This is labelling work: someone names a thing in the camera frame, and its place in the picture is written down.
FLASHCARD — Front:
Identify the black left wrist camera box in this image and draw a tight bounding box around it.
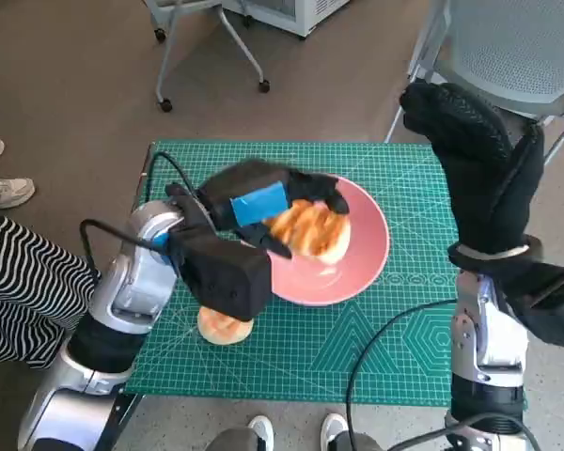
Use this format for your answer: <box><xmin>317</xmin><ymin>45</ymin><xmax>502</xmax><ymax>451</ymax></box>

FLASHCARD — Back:
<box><xmin>168</xmin><ymin>225</ymin><xmax>272</xmax><ymax>323</ymax></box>

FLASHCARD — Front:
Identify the grey mesh chair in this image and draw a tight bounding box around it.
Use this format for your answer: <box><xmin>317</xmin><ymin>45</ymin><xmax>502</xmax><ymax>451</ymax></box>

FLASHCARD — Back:
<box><xmin>384</xmin><ymin>0</ymin><xmax>564</xmax><ymax>165</ymax></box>

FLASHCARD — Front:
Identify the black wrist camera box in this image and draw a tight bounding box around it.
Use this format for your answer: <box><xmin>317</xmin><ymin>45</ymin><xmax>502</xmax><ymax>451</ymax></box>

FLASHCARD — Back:
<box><xmin>168</xmin><ymin>225</ymin><xmax>272</xmax><ymax>323</ymax></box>
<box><xmin>497</xmin><ymin>262</ymin><xmax>564</xmax><ymax>351</ymax></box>

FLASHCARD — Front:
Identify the black table frame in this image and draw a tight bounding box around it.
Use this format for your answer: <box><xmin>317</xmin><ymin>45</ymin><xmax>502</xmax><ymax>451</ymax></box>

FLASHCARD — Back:
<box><xmin>115</xmin><ymin>393</ymin><xmax>145</xmax><ymax>436</ymax></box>

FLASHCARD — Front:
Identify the grey chair frame with casters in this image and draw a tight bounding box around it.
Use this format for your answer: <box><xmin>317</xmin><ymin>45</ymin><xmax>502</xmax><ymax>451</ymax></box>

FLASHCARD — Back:
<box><xmin>143</xmin><ymin>0</ymin><xmax>272</xmax><ymax>114</ymax></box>

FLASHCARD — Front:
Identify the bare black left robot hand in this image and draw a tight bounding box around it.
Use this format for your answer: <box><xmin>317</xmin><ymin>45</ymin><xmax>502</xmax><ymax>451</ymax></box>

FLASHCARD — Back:
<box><xmin>195</xmin><ymin>158</ymin><xmax>351</xmax><ymax>260</ymax></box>

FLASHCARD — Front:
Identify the white shoe with black trim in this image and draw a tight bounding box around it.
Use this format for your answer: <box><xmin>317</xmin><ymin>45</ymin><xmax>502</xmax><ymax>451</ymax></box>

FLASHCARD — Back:
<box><xmin>320</xmin><ymin>412</ymin><xmax>350</xmax><ymax>451</ymax></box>
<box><xmin>248</xmin><ymin>415</ymin><xmax>275</xmax><ymax>451</ymax></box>

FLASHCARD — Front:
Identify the oblong striped toy bread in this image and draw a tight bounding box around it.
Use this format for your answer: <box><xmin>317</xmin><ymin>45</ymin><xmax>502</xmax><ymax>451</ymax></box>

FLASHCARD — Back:
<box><xmin>265</xmin><ymin>199</ymin><xmax>352</xmax><ymax>263</ymax></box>

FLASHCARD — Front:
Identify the green cutting mat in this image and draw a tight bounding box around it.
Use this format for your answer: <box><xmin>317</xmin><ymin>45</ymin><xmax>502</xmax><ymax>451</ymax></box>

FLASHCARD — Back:
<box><xmin>123</xmin><ymin>139</ymin><xmax>530</xmax><ymax>408</ymax></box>

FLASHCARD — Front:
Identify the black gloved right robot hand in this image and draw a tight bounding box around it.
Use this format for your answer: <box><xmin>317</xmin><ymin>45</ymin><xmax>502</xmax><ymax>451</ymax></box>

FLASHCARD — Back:
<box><xmin>399</xmin><ymin>82</ymin><xmax>545</xmax><ymax>257</ymax></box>

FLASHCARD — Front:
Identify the pink bowl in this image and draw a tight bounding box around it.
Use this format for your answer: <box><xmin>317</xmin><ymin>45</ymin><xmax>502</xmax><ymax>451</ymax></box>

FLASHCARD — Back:
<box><xmin>262</xmin><ymin>175</ymin><xmax>390</xmax><ymax>308</ymax></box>

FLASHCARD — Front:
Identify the grey knee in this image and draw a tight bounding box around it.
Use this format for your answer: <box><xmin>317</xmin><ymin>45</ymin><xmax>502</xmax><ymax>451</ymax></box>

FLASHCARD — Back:
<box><xmin>206</xmin><ymin>427</ymin><xmax>260</xmax><ymax>451</ymax></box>
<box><xmin>333</xmin><ymin>431</ymin><xmax>378</xmax><ymax>451</ymax></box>

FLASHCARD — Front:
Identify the person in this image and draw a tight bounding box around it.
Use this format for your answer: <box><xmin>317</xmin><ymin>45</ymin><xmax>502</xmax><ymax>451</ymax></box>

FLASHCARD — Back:
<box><xmin>0</xmin><ymin>204</ymin><xmax>102</xmax><ymax>370</ymax></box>

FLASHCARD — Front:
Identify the long black robot cable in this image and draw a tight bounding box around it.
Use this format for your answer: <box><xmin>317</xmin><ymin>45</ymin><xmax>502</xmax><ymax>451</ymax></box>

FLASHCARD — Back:
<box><xmin>346</xmin><ymin>299</ymin><xmax>458</xmax><ymax>451</ymax></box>

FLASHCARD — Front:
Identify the round toy bread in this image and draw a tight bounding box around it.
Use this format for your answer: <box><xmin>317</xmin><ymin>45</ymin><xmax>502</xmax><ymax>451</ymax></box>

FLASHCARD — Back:
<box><xmin>196</xmin><ymin>307</ymin><xmax>254</xmax><ymax>347</ymax></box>

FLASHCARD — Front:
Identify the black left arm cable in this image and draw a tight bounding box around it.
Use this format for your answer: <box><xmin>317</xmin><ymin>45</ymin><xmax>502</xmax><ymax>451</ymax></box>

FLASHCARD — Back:
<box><xmin>78</xmin><ymin>151</ymin><xmax>202</xmax><ymax>273</ymax></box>

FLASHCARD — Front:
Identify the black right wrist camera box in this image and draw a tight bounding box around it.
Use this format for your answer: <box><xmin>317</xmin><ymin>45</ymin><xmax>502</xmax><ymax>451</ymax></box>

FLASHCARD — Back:
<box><xmin>497</xmin><ymin>262</ymin><xmax>564</xmax><ymax>351</ymax></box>

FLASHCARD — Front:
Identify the white cabinet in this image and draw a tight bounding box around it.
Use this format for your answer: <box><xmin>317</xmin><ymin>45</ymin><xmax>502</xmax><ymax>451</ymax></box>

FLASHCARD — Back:
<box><xmin>225</xmin><ymin>0</ymin><xmax>353</xmax><ymax>39</ymax></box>

